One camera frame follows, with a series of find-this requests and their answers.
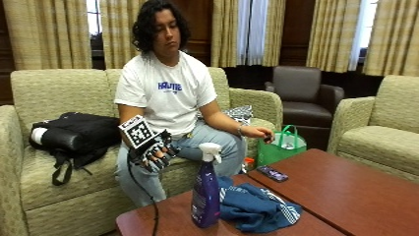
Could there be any green tote bag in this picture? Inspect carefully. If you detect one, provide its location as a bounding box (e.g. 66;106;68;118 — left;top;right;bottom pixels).
255;124;307;167

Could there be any black white patterned cloth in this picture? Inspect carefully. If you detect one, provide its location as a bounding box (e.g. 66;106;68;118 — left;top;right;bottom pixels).
195;104;255;127

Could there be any white cube with black markers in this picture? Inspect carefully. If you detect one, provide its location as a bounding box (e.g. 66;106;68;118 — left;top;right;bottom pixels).
118;114;157;150

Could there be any orange object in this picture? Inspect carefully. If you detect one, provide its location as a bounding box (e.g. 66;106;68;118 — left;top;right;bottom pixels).
242;156;257;173

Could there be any dark smartphone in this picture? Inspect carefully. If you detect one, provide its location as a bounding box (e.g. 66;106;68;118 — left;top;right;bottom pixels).
255;165;291;183

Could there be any brown leather armchair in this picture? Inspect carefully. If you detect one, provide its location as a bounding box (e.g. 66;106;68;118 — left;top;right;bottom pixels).
263;65;346;151

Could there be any purple spray bottle white trigger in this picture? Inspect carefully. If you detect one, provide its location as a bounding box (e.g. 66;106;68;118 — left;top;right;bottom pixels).
190;142;223;229

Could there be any the person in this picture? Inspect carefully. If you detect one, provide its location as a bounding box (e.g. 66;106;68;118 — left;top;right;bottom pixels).
113;0;278;208

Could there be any black backpack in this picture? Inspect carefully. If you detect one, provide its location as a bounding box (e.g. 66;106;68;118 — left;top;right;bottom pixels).
28;111;124;187

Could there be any blue towel with white stripes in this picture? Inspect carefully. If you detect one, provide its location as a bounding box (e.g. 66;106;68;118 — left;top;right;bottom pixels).
215;175;303;234

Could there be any beige fabric armchair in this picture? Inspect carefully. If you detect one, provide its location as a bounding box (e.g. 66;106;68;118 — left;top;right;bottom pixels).
326;75;419;184

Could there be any beige curtain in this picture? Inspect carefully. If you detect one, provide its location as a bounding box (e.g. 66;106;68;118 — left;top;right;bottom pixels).
261;0;289;68
305;0;363;74
98;0;148;70
1;0;94;71
209;0;241;69
362;0;419;78

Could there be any beige fabric sofa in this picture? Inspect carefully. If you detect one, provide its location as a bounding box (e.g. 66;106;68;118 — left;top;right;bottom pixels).
0;67;286;236

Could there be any white sheer curtain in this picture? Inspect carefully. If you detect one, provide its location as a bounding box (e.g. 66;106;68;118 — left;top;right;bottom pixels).
235;0;270;67

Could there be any black cable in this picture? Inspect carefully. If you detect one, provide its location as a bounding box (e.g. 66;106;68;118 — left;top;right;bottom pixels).
125;152;160;236

